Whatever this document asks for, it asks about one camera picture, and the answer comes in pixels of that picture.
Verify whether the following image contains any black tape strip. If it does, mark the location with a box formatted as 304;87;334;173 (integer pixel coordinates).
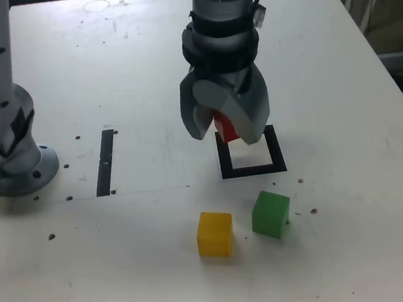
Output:
89;128;121;198

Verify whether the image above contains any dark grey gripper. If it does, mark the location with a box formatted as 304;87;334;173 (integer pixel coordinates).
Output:
176;61;275;153

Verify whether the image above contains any black tape square outline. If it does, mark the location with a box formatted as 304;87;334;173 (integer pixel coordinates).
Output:
214;123;288;181

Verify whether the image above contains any green cube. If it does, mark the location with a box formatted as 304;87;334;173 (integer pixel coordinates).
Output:
247;187;295;242

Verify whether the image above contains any red cube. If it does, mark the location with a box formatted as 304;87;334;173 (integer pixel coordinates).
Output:
212;106;242;146

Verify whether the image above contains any yellow cube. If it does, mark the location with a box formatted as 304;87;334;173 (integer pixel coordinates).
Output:
193;209;237;261

